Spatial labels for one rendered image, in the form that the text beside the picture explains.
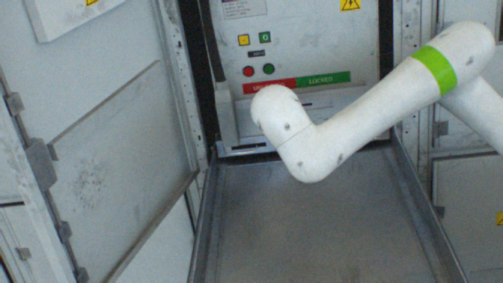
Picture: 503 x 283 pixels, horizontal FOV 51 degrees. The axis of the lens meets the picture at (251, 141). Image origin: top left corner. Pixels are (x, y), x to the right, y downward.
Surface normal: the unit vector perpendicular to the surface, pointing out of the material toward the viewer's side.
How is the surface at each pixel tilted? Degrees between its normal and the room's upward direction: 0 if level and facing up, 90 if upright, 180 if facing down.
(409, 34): 90
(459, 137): 90
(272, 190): 0
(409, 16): 90
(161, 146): 90
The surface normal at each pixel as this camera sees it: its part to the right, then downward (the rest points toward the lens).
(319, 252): -0.14, -0.87
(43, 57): 0.93, 0.05
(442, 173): -0.02, 0.49
